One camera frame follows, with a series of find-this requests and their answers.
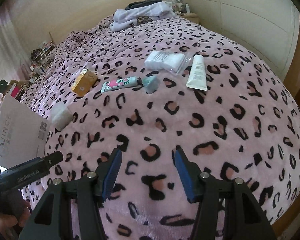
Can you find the yellow cardboard box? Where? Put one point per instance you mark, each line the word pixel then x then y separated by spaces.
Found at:
pixel 84 82

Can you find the white cream tube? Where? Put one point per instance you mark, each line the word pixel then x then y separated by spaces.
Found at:
pixel 197 76

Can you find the clear bag cotton pads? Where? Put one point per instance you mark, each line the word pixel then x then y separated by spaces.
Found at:
pixel 175 63

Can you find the cluttered nightstand shelf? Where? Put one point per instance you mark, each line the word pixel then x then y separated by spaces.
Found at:
pixel 40 55

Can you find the pink shoe box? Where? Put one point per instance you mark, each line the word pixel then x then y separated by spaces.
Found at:
pixel 14 91

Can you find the green baseball cap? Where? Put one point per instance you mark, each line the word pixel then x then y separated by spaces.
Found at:
pixel 4 87

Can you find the black flat case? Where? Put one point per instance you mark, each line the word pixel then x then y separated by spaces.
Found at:
pixel 141 4

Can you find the light wooden bedside table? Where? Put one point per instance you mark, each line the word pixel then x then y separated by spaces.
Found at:
pixel 191 17

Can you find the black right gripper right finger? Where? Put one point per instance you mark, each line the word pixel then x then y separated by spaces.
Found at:
pixel 243 217

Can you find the white wardrobe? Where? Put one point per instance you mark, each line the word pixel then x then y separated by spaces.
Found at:
pixel 270 28

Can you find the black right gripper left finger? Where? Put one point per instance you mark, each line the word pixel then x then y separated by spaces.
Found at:
pixel 52 217

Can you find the white cardboard box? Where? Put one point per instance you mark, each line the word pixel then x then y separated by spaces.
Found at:
pixel 23 133

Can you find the person left hand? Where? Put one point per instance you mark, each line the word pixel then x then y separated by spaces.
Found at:
pixel 7 222

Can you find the white folded clothes pile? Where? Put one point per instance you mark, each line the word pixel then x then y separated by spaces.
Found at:
pixel 124 19

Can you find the floral teal folding umbrella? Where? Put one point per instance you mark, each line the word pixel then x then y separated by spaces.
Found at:
pixel 121 83

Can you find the pink leopard print blanket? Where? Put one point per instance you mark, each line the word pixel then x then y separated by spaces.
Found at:
pixel 245 125

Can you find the teal small pouch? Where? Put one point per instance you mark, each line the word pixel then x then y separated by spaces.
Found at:
pixel 150 84

